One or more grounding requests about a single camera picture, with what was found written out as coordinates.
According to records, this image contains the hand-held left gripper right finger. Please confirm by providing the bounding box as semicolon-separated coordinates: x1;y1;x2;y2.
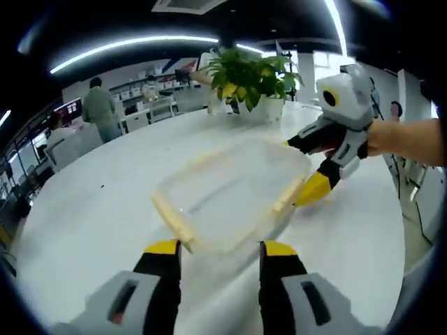
258;239;354;335

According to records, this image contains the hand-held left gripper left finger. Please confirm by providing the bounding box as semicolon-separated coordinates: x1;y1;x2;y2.
87;239;183;335

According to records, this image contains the clear plastic container lid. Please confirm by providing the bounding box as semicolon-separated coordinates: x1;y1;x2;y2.
151;141;312;255

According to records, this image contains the person's right hand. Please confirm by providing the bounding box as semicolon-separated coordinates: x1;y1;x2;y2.
365;119;397;158

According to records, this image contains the white plant pot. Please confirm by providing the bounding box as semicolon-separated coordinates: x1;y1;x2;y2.
256;96;286;126

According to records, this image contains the black tripod stand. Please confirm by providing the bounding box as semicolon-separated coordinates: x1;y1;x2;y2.
278;50;298;103

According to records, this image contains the straight ceiling light strip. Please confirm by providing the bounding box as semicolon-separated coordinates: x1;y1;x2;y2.
322;0;349;57

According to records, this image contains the green potted plant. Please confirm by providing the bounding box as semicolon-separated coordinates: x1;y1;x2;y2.
200;47;305;113

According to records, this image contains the white cabinet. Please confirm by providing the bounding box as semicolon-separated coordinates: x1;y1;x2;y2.
119;96;181;134

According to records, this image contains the white storage shelf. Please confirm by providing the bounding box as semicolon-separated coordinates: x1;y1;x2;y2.
107;66;183;103

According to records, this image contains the ceiling air conditioner vent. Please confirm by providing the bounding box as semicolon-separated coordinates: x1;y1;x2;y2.
150;0;217;15

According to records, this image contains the long curved ceiling light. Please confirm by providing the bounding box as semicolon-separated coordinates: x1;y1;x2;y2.
49;33;220;75

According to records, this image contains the dark wall monitor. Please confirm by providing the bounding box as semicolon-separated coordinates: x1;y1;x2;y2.
52;98;83;121

